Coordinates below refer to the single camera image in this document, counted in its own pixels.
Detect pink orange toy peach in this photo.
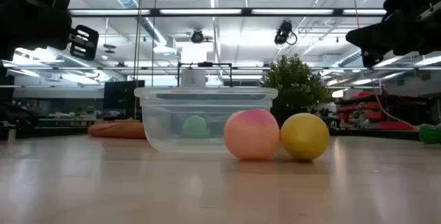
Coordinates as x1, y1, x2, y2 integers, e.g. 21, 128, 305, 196
223, 108, 281, 161

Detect clear plastic tupperware container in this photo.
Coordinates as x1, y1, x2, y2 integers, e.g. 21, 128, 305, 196
134, 86, 279, 153

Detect black round ceiling fixture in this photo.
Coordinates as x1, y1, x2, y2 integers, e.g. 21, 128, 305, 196
190, 28, 205, 44

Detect artificial potted plant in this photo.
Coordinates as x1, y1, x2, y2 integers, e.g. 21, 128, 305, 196
260, 53, 332, 128

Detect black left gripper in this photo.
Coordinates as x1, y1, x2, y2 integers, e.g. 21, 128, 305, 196
0, 0, 100, 62

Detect green toy lime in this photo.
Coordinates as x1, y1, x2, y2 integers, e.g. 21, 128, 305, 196
182, 114, 211, 139

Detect black ceiling-mounted camera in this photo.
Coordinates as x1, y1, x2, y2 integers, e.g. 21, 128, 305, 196
274, 19, 298, 46

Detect black metal frame stand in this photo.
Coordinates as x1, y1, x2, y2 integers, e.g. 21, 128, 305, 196
176, 61, 233, 88

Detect orange cloth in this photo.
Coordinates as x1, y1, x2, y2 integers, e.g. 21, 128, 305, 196
87, 119, 147, 140

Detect shelf with red bins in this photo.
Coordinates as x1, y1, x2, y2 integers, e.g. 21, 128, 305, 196
336, 91, 420, 131

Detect black rectangular screen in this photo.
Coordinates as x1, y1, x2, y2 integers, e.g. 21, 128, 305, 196
103, 80, 146, 119

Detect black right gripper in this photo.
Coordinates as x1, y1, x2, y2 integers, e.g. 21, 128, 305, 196
345, 0, 441, 68

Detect white box device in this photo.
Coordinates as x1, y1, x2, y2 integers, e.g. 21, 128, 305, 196
180, 68, 207, 89

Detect yellow toy lemon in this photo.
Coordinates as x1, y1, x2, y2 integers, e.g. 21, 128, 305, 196
280, 112, 331, 161

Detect thin yellow hanging cable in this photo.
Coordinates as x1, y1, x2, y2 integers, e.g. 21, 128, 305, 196
350, 0, 420, 131

